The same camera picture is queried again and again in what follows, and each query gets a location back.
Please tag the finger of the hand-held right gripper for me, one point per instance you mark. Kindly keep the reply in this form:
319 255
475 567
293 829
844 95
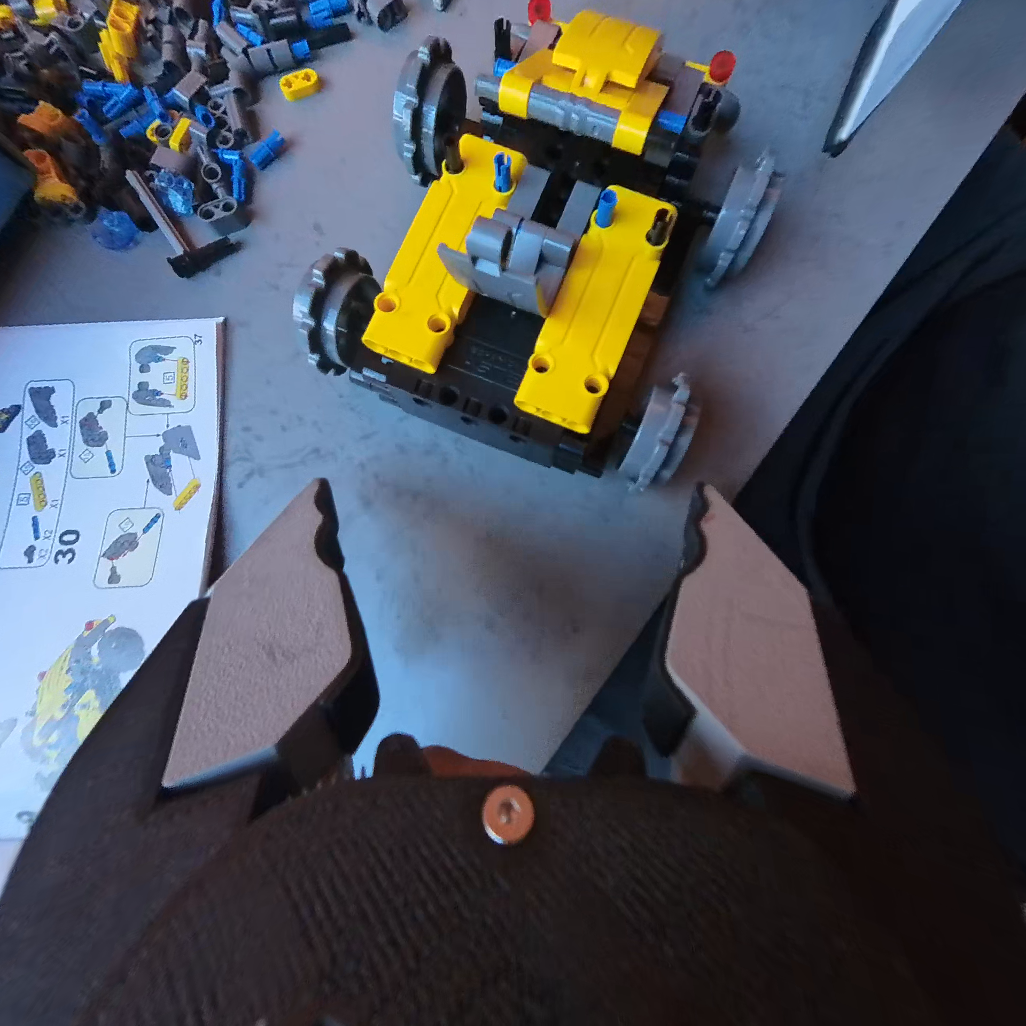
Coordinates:
890 56

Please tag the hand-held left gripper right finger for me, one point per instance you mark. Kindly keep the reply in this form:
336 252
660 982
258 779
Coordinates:
753 665

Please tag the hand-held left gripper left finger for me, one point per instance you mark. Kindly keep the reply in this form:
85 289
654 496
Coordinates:
256 657

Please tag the grey toy wheel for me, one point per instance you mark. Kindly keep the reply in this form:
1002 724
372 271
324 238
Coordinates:
741 216

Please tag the yellow toy brick car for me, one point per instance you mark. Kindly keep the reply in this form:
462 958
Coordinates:
521 320

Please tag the person's black top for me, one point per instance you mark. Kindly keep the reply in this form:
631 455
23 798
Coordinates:
938 681

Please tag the white instruction booklet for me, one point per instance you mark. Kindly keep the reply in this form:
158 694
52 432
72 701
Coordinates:
96 481

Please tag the pile of dark brick pieces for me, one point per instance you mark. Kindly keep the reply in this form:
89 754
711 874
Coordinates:
144 104

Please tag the small yellow connector piece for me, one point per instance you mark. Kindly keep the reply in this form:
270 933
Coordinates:
299 82

